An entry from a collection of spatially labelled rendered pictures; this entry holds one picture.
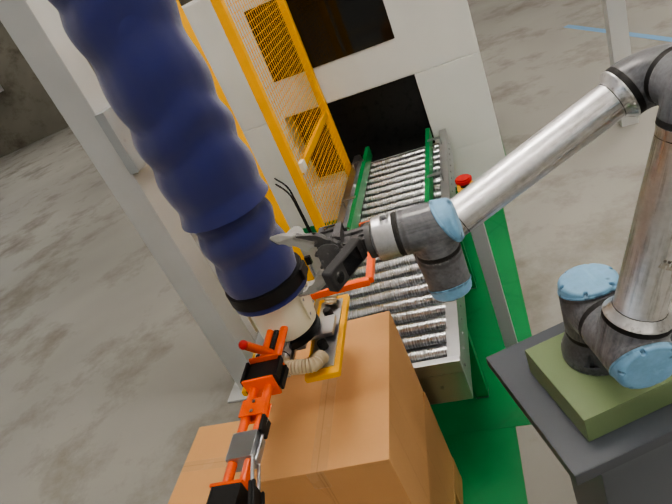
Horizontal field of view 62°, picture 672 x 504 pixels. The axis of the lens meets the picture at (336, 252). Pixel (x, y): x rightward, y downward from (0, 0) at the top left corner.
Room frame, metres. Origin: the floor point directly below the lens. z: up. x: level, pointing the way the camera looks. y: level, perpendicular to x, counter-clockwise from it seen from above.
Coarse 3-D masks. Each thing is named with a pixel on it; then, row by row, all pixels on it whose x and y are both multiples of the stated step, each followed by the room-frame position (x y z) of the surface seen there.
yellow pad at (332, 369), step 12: (324, 300) 1.48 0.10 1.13; (336, 300) 1.44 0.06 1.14; (348, 300) 1.44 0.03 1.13; (324, 312) 1.38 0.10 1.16; (336, 312) 1.38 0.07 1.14; (336, 324) 1.33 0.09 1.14; (336, 336) 1.28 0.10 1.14; (312, 348) 1.28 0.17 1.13; (324, 348) 1.24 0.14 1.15; (336, 348) 1.23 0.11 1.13; (336, 360) 1.19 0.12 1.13; (324, 372) 1.16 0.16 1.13; (336, 372) 1.14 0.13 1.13
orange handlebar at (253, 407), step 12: (372, 264) 1.36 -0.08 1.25; (372, 276) 1.31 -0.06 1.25; (348, 288) 1.32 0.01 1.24; (276, 348) 1.18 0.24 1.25; (252, 396) 1.05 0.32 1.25; (264, 396) 1.02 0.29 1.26; (252, 408) 1.00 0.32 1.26; (264, 408) 0.99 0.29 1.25; (240, 420) 0.98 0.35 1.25; (252, 420) 0.99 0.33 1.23; (228, 468) 0.86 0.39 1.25; (228, 480) 0.83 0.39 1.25
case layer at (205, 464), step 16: (432, 416) 1.51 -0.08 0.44; (208, 432) 1.83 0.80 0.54; (224, 432) 1.79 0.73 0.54; (432, 432) 1.44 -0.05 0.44; (192, 448) 1.78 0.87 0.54; (208, 448) 1.74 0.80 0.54; (224, 448) 1.71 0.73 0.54; (432, 448) 1.37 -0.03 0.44; (192, 464) 1.70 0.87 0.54; (208, 464) 1.66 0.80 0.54; (224, 464) 1.62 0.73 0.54; (432, 464) 1.31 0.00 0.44; (448, 464) 1.46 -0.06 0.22; (192, 480) 1.62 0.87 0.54; (208, 480) 1.58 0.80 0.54; (432, 480) 1.25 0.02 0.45; (448, 480) 1.39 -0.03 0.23; (176, 496) 1.57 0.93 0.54; (192, 496) 1.54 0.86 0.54; (432, 496) 1.20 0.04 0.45; (448, 496) 1.33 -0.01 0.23
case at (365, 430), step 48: (384, 336) 1.43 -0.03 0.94; (288, 384) 1.41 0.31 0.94; (336, 384) 1.32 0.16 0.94; (384, 384) 1.23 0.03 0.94; (288, 432) 1.21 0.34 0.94; (336, 432) 1.14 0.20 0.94; (384, 432) 1.06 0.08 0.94; (288, 480) 1.06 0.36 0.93; (336, 480) 1.03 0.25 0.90; (384, 480) 0.99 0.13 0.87
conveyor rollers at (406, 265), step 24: (384, 168) 3.68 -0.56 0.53; (408, 168) 3.46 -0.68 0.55; (384, 192) 3.27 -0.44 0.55; (408, 192) 3.13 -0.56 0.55; (360, 216) 3.13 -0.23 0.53; (384, 264) 2.48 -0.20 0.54; (408, 264) 2.43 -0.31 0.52; (360, 288) 2.36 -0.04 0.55; (384, 288) 2.30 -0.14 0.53; (408, 288) 2.18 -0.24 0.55; (360, 312) 2.17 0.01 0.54; (408, 312) 2.01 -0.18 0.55; (432, 312) 1.96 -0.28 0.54; (432, 336) 1.80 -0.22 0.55
